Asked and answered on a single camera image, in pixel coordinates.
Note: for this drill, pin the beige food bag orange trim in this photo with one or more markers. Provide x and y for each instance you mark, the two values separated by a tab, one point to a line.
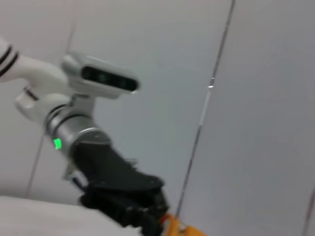
179	227

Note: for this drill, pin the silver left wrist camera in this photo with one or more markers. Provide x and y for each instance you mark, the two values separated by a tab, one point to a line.
103	76

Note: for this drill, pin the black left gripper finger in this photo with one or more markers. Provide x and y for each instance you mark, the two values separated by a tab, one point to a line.
162	209
141	221

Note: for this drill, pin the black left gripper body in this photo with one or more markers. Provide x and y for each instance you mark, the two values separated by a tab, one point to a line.
115	177

